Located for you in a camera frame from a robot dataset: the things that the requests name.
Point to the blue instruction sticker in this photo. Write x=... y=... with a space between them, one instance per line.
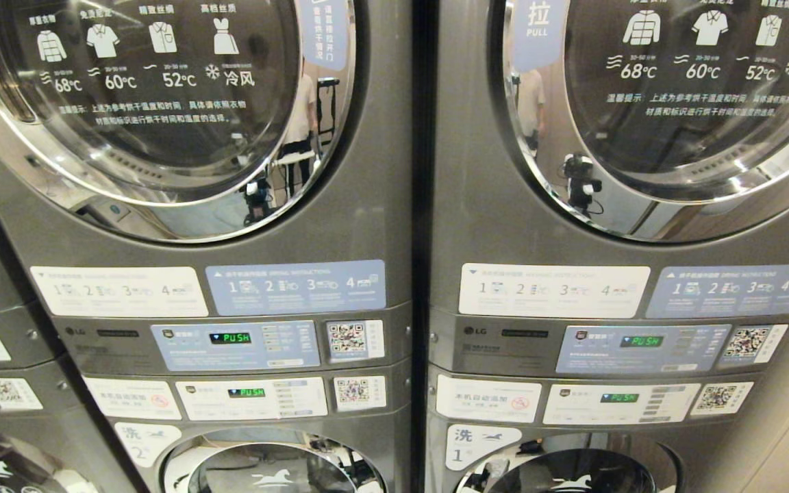
x=295 y=287
x=733 y=291

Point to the white notice sticker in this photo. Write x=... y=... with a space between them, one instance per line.
x=487 y=398
x=131 y=398

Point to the white number sticker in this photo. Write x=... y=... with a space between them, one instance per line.
x=144 y=441
x=480 y=445

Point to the blue door sticker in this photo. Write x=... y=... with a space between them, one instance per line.
x=538 y=34
x=326 y=31

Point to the round chrome dryer door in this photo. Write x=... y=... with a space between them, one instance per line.
x=161 y=137
x=675 y=137

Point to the white instruction sticker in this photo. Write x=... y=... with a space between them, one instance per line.
x=120 y=291
x=552 y=291

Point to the blue control panel with display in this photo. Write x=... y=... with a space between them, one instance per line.
x=593 y=349
x=182 y=346

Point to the white control panel with display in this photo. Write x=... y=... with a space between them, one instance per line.
x=209 y=400
x=572 y=405

